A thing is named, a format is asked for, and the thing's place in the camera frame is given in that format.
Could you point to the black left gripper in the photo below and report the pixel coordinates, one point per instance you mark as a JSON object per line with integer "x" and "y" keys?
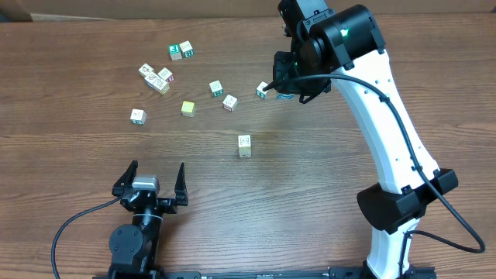
{"x": 169, "y": 204}

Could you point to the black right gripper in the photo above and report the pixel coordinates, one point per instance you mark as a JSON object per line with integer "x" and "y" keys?
{"x": 284, "y": 67}

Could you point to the wooden block red 3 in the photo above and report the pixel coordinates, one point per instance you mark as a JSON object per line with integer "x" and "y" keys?
{"x": 229, "y": 103}

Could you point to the wooden block elephant drawing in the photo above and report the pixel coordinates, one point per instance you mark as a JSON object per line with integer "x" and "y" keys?
{"x": 216, "y": 88}

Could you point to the wooden block yellow red drawing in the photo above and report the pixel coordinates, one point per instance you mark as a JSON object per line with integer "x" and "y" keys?
{"x": 244, "y": 145}

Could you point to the wooden block blue X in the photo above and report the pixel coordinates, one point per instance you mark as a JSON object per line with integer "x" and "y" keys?
{"x": 285, "y": 96}

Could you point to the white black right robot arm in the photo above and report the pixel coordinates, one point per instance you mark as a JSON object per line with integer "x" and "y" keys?
{"x": 346, "y": 51}

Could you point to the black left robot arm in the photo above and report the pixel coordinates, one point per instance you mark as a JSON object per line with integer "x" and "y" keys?
{"x": 134, "y": 246}

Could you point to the wooden block green J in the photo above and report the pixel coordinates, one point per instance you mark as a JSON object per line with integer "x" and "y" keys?
{"x": 138, "y": 116}

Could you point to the yellow-top wooden block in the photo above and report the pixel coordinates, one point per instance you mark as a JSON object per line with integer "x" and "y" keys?
{"x": 188, "y": 109}

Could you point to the wooden block green R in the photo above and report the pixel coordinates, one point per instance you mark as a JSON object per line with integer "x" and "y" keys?
{"x": 186, "y": 49}

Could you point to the wooden block blue T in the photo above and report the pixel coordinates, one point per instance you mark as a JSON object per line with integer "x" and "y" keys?
{"x": 151, "y": 78}

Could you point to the green-top wooden block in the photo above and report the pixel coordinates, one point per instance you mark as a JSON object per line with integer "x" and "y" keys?
{"x": 175, "y": 52}

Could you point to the wooden block red U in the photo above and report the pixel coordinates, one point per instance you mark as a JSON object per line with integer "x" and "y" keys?
{"x": 166, "y": 74}

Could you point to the wooden block far left cluster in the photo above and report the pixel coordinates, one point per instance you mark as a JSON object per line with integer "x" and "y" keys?
{"x": 145, "y": 69}

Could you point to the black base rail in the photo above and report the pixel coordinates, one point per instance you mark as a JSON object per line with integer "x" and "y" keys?
{"x": 331, "y": 273}

